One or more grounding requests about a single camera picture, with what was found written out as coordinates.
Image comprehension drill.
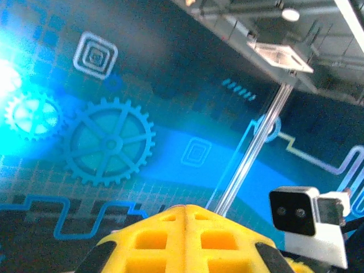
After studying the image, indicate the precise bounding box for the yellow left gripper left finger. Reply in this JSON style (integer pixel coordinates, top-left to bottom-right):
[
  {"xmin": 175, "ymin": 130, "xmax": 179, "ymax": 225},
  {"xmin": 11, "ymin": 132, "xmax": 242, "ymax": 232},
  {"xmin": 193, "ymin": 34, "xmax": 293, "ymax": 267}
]
[{"xmin": 76, "ymin": 205, "xmax": 187, "ymax": 273}]

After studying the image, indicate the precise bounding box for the aluminium frame post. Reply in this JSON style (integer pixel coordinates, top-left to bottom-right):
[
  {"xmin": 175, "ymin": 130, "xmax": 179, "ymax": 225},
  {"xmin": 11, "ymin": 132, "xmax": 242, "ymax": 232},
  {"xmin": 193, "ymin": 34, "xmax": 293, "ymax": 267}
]
[{"xmin": 213, "ymin": 82, "xmax": 294, "ymax": 216}]

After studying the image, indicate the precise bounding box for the round white ceiling lamp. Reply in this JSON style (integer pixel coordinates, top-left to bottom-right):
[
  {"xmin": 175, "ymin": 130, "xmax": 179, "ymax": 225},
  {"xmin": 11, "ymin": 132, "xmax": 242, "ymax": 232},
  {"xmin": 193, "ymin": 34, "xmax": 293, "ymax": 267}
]
[{"xmin": 281, "ymin": 8, "xmax": 300, "ymax": 22}]

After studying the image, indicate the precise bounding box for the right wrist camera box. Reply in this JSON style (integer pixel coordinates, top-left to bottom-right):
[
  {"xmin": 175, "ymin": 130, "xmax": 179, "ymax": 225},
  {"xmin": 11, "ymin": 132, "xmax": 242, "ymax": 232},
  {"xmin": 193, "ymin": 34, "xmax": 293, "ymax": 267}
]
[{"xmin": 268, "ymin": 186, "xmax": 350, "ymax": 270}]

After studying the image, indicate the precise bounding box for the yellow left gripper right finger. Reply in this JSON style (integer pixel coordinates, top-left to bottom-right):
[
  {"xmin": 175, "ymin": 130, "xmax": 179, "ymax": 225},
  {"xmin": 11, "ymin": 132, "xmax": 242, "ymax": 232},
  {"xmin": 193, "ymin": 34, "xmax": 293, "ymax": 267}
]
[{"xmin": 185, "ymin": 205, "xmax": 296, "ymax": 273}]

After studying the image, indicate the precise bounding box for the square ceiling light panel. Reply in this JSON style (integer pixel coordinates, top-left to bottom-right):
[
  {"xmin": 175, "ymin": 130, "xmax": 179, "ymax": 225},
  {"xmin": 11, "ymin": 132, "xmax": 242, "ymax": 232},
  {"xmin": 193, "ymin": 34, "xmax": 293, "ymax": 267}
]
[{"xmin": 246, "ymin": 42, "xmax": 314, "ymax": 75}]

